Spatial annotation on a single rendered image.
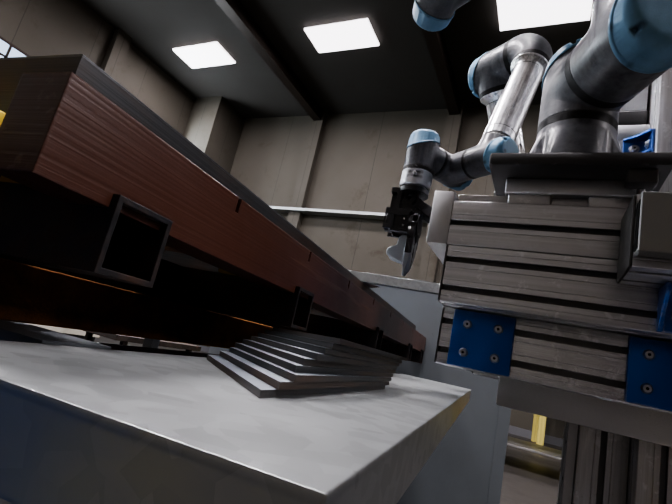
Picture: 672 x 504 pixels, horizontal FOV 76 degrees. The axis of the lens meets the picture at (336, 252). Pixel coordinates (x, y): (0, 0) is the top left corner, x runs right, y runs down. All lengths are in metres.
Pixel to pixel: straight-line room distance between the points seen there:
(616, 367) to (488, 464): 1.14
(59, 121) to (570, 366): 0.64
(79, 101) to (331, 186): 9.56
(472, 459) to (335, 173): 8.60
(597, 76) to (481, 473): 1.39
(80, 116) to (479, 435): 1.65
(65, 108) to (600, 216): 0.63
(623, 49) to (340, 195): 9.04
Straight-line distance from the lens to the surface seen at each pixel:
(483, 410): 1.77
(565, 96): 0.80
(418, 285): 1.82
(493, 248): 0.69
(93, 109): 0.30
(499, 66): 1.37
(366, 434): 0.20
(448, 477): 1.80
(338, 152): 10.14
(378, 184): 9.37
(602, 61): 0.74
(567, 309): 0.66
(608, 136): 0.79
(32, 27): 10.00
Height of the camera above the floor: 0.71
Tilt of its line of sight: 12 degrees up
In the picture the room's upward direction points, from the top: 13 degrees clockwise
